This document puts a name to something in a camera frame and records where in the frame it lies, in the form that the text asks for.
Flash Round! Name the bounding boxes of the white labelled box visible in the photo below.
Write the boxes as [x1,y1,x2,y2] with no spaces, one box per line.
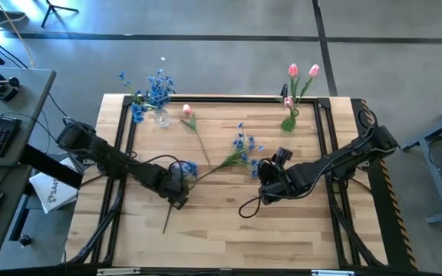
[28,156,79,215]

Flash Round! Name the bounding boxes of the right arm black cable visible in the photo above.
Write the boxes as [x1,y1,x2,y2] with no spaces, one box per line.
[238,189,297,220]

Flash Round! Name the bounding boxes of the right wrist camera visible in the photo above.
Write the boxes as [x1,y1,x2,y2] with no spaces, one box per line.
[272,146,295,166]

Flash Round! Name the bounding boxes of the black aluminium table frame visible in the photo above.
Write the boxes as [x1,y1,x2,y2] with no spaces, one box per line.
[61,94,389,269]

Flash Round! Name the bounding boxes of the person's foot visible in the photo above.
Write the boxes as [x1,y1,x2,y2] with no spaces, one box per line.
[0,9,28,26]

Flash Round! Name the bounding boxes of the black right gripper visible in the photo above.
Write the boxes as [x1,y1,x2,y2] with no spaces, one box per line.
[259,163,303,205]

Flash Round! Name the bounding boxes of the silver frame bracket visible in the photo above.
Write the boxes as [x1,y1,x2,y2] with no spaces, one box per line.
[96,267,142,276]
[311,269,355,276]

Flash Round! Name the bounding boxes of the black desk support beam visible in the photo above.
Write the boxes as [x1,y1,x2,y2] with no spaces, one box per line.
[18,143,84,189]

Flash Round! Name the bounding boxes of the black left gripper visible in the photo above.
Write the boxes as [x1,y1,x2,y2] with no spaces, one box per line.
[145,166,190,212]

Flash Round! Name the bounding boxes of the yellow hanging cable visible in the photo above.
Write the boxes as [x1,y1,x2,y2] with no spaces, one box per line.
[0,0,36,69]

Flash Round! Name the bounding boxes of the black base plate hazard edge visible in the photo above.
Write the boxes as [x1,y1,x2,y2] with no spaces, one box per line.
[353,98,418,271]

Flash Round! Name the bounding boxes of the grey office desk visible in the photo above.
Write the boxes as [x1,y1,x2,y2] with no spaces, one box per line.
[0,65,58,262]

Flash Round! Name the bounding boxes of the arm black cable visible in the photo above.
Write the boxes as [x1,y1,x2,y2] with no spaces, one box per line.
[238,189,297,220]
[127,153,199,192]

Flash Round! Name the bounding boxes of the green glass vase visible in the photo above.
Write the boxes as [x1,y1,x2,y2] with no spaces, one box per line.
[280,108,301,133]

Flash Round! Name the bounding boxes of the clear glass vase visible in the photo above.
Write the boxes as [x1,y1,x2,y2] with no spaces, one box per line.
[153,107,172,129]

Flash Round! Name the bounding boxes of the grey metal table frame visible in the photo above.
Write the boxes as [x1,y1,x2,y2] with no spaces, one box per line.
[400,97,442,225]

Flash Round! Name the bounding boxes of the black tripod stand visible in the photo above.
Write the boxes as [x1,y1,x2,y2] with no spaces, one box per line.
[39,0,80,28]

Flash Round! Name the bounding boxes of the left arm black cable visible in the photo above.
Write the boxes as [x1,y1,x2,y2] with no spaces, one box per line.
[127,153,199,192]

